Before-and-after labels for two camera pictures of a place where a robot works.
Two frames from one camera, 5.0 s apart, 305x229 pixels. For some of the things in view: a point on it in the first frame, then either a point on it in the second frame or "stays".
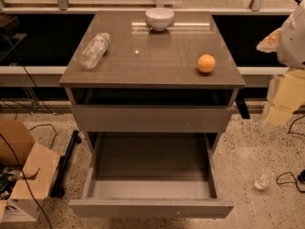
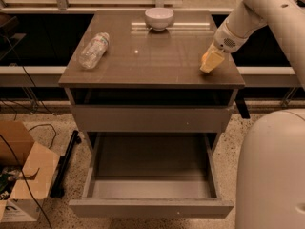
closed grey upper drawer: [152, 118] stays
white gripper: [293, 46] → [228, 39]
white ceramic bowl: [159, 18] stays
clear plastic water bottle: [93, 51] stays
